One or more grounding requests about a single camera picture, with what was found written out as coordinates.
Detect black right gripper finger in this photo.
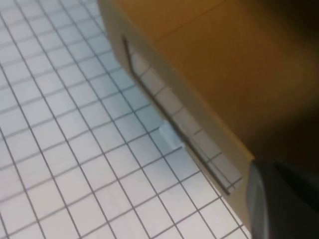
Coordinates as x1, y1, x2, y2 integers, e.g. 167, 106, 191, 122
245, 160, 319, 239

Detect pale blue straight plastic handle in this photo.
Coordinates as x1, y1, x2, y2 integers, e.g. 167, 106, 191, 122
158, 120, 185, 151

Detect brown cardboard drawer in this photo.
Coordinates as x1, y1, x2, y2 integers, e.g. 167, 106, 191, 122
97, 0, 319, 239

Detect white checked tablecloth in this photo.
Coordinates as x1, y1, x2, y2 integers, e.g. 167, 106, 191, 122
0, 0, 253, 239

